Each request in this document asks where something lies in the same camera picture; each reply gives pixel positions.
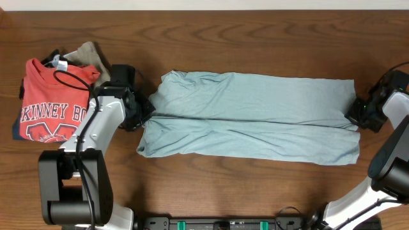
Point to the red printed t-shirt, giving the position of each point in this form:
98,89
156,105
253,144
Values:
51,111

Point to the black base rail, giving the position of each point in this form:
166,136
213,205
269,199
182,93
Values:
164,223

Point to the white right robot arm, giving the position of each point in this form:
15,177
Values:
386,184

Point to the navy folded garment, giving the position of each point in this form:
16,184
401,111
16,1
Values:
46,62

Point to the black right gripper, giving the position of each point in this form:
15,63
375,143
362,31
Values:
358,114

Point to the light blue t-shirt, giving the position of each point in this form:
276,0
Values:
252,116

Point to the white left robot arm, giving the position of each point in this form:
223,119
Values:
75,187

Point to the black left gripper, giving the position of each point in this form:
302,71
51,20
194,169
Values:
140,110

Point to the khaki folded garment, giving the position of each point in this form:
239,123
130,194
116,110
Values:
88,54

